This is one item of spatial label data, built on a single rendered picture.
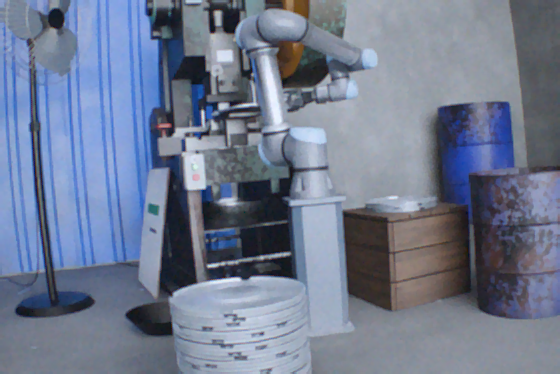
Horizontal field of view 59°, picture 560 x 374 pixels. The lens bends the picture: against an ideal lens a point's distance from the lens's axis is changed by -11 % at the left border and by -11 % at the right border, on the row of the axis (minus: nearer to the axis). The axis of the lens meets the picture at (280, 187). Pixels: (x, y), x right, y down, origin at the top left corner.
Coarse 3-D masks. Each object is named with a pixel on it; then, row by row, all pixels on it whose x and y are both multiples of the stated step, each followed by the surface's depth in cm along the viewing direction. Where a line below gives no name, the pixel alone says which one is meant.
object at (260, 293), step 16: (192, 288) 123; (208, 288) 122; (224, 288) 118; (240, 288) 117; (256, 288) 116; (272, 288) 117; (288, 288) 116; (304, 288) 115; (176, 304) 109; (192, 304) 108; (208, 304) 107; (224, 304) 107; (240, 304) 106; (256, 304) 105; (272, 304) 102
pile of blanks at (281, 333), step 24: (264, 312) 101; (288, 312) 104; (192, 336) 103; (216, 336) 100; (240, 336) 100; (264, 336) 101; (288, 336) 104; (192, 360) 103; (216, 360) 101; (240, 360) 102; (264, 360) 102; (288, 360) 104
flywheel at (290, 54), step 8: (272, 0) 274; (280, 0) 257; (288, 0) 251; (296, 0) 248; (304, 0) 241; (288, 8) 252; (296, 8) 249; (304, 8) 242; (304, 16) 243; (288, 48) 263; (296, 48) 254; (280, 56) 273; (288, 56) 264; (296, 56) 247; (280, 64) 269; (288, 64) 256; (296, 64) 248; (280, 72) 266; (288, 72) 257
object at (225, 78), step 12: (216, 36) 237; (228, 36) 239; (216, 48) 237; (228, 48) 239; (216, 60) 237; (228, 60) 239; (240, 60) 242; (216, 72) 236; (228, 72) 240; (240, 72) 242; (204, 84) 246; (216, 84) 237; (228, 84) 237; (240, 84) 242
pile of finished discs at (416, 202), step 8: (368, 200) 221; (376, 200) 224; (384, 200) 220; (392, 200) 211; (400, 200) 209; (408, 200) 208; (416, 200) 209; (424, 200) 201; (432, 200) 203; (368, 208) 211; (376, 208) 206; (384, 208) 203; (392, 208) 201; (400, 208) 200; (408, 208) 200; (416, 208) 200; (424, 208) 202
